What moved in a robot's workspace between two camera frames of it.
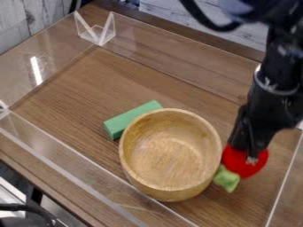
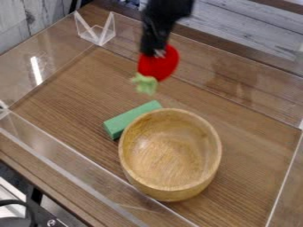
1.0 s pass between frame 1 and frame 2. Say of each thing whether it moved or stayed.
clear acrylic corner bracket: stayed
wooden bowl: stayed
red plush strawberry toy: moved
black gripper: moved
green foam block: stayed
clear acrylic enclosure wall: stayed
